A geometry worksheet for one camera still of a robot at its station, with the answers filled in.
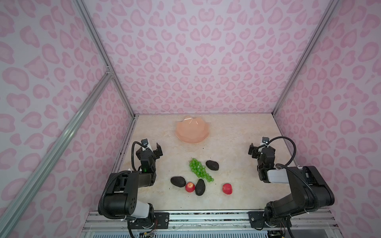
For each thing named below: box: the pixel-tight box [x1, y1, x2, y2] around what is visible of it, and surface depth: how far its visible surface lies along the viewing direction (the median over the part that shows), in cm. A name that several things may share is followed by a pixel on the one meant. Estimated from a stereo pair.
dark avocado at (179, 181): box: [170, 176, 187, 188], surface depth 85 cm
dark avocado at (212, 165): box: [205, 160, 219, 171], surface depth 91 cm
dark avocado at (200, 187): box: [194, 178, 206, 196], surface depth 82 cm
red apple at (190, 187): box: [185, 181, 196, 193], surface depth 82 cm
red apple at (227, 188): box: [222, 183, 233, 195], surface depth 81 cm
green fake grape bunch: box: [189, 157, 215, 183], surface depth 88 cm
